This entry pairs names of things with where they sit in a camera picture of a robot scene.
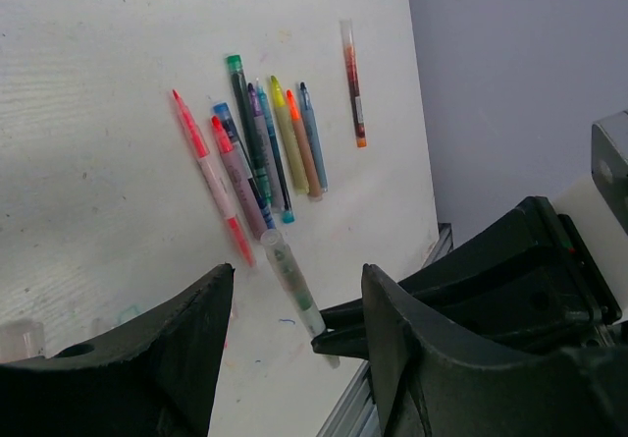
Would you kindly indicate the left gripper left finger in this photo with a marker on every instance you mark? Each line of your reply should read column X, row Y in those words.
column 155, row 375

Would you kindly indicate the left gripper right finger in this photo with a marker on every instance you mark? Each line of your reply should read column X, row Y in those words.
column 457, row 383

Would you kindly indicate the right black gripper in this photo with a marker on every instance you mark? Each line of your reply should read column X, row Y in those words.
column 527, row 281

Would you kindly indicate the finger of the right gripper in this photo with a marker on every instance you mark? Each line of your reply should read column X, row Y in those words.
column 344, row 317
column 341, row 343

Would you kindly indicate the green highlighter pen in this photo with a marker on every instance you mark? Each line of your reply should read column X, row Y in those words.
column 292, row 279

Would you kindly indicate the orange pen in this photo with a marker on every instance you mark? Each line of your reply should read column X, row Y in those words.
column 315, row 191

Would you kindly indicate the purple pen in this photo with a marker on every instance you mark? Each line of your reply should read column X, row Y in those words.
column 277, row 201

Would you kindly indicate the yellow highlighter pen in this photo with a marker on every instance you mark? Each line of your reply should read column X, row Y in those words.
column 296, row 167

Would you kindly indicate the teal pen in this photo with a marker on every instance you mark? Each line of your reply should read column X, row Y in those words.
column 309, row 121

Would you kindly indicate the pink highlighter pen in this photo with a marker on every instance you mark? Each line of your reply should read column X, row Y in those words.
column 213, row 180
column 240, row 177

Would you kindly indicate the dark blue gel pen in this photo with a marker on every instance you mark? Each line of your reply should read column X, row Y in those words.
column 222, row 111

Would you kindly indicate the green gel pen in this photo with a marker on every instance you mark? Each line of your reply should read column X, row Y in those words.
column 251, row 136

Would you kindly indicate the aluminium front rail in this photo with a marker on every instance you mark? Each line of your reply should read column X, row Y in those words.
column 356, row 413

